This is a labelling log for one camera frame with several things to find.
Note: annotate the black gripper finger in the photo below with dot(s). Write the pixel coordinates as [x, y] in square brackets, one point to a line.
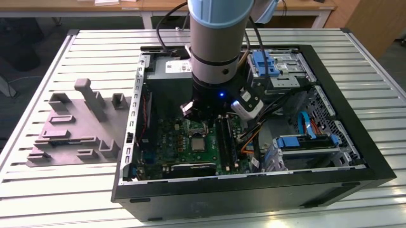
[187, 109]

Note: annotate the silver CPU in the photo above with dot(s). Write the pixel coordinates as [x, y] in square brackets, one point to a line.
[199, 145]

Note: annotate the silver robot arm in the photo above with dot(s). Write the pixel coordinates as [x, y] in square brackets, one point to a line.
[215, 47]

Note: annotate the CPU socket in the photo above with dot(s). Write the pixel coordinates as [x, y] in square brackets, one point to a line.
[199, 137]

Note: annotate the grey power supply unit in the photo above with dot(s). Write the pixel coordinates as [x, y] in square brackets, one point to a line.
[168, 90]

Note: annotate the metal locking lever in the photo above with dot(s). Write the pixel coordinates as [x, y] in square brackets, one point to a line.
[207, 129]

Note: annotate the black RAM slot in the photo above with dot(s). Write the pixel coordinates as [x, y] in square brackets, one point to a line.
[234, 142]
[224, 142]
[220, 142]
[230, 142]

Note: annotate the green motherboard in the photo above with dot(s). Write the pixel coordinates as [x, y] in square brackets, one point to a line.
[177, 156]

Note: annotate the blue plastic drive caddy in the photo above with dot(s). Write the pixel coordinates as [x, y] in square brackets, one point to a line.
[274, 71]

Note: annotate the silver metal disk bay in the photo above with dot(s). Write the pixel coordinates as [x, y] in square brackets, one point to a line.
[284, 82]
[314, 150]

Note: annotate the hard disk in blue carrier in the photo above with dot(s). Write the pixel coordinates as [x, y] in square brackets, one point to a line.
[287, 142]

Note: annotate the blue VGA port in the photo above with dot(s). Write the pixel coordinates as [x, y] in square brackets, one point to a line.
[132, 173]

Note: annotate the grey parts rack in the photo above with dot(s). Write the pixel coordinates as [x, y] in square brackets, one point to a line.
[81, 128]

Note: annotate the black PC case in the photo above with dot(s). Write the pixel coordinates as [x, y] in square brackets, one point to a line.
[222, 202]

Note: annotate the RAM stick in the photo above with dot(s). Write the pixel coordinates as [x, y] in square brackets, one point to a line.
[64, 142]

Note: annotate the wooden desk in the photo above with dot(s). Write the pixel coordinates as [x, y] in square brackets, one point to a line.
[300, 7]

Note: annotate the white box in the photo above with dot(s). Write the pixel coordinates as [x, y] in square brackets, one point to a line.
[107, 2]

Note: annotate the black chair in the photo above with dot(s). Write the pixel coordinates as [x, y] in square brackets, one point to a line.
[19, 47]

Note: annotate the wooden cabinet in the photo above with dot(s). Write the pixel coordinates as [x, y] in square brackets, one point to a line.
[374, 23]

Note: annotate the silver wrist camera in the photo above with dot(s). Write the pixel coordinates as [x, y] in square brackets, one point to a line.
[246, 111]

